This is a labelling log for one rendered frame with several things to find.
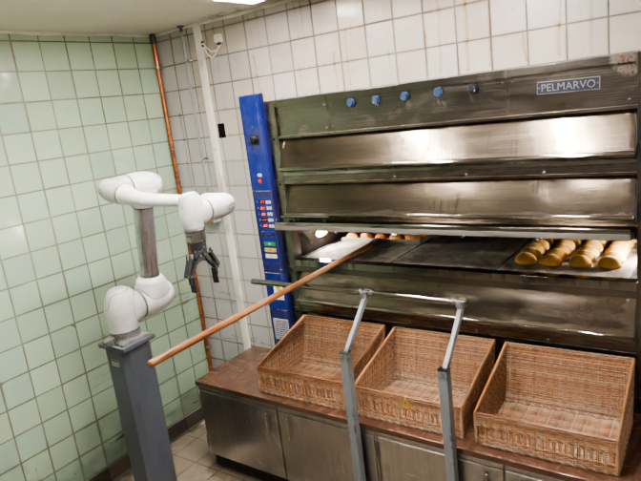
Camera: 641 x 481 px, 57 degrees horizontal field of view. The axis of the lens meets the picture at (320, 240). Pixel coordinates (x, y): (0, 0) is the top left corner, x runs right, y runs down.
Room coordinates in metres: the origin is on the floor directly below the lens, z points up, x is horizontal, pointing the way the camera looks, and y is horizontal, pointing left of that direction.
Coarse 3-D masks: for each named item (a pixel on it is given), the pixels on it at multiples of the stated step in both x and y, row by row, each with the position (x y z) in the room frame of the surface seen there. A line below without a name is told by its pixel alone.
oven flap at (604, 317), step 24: (360, 288) 3.11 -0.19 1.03; (384, 288) 3.02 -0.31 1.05; (408, 288) 2.93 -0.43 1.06; (432, 288) 2.86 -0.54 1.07; (456, 288) 2.78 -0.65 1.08; (480, 288) 2.71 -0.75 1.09; (504, 288) 2.65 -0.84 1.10; (408, 312) 2.87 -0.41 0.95; (432, 312) 2.82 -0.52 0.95; (456, 312) 2.74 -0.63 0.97; (480, 312) 2.68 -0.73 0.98; (504, 312) 2.61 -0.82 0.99; (528, 312) 2.54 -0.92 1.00; (552, 312) 2.48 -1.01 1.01; (576, 312) 2.43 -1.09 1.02; (600, 312) 2.37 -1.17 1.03; (624, 312) 2.32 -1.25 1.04; (600, 336) 2.32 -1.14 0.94; (624, 336) 2.27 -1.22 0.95
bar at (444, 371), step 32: (320, 288) 2.79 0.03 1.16; (352, 288) 2.69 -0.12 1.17; (448, 352) 2.23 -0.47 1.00; (352, 384) 2.46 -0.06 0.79; (448, 384) 2.17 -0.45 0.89; (352, 416) 2.45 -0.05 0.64; (448, 416) 2.16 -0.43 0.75; (352, 448) 2.46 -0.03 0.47; (448, 448) 2.17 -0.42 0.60; (448, 480) 2.18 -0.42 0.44
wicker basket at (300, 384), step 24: (288, 336) 3.15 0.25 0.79; (312, 336) 3.23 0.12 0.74; (336, 336) 3.14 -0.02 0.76; (360, 336) 3.05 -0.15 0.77; (264, 360) 2.97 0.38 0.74; (288, 360) 3.13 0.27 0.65; (312, 360) 3.20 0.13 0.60; (336, 360) 3.11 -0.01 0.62; (360, 360) 2.75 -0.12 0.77; (264, 384) 2.95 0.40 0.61; (288, 384) 2.80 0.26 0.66; (312, 384) 2.71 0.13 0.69; (336, 384) 2.62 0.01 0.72; (360, 384) 2.73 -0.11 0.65; (336, 408) 2.63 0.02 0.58
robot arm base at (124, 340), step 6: (138, 330) 2.84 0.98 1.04; (114, 336) 2.79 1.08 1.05; (120, 336) 2.78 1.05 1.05; (126, 336) 2.79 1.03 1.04; (132, 336) 2.80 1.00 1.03; (138, 336) 2.82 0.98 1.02; (144, 336) 2.85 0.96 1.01; (102, 342) 2.83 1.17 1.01; (108, 342) 2.76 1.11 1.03; (114, 342) 2.78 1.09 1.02; (120, 342) 2.77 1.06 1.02; (126, 342) 2.76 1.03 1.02; (132, 342) 2.78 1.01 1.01
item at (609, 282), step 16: (384, 272) 2.99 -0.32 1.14; (400, 272) 2.94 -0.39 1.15; (416, 272) 2.88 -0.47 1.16; (432, 272) 2.83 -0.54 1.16; (448, 272) 2.78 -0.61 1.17; (464, 272) 2.73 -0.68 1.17; (480, 272) 2.68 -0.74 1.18; (496, 272) 2.65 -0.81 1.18; (512, 272) 2.62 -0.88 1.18; (528, 272) 2.59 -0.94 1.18; (608, 288) 2.35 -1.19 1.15; (624, 288) 2.31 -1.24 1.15
